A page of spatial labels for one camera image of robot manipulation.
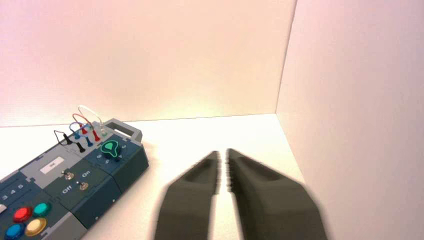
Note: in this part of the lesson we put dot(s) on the yellow push button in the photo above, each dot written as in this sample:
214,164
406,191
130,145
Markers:
35,227

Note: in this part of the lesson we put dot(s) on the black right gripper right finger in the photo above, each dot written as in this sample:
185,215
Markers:
271,205

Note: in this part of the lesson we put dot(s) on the red push button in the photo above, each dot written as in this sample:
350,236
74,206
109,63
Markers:
22,214

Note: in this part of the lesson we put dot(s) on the green rotary knob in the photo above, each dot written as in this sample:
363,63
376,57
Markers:
110,148

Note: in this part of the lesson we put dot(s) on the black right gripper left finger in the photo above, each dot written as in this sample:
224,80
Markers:
188,202

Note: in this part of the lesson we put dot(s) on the blue push button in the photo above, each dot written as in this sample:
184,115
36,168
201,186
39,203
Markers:
14,231

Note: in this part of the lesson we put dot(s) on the metal toggle switch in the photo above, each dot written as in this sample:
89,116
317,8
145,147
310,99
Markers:
68,175
82,186

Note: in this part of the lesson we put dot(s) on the blue grey control panel box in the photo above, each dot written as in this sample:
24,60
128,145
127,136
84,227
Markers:
66,184

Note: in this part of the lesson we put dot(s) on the teal push button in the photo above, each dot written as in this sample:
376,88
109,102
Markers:
42,209

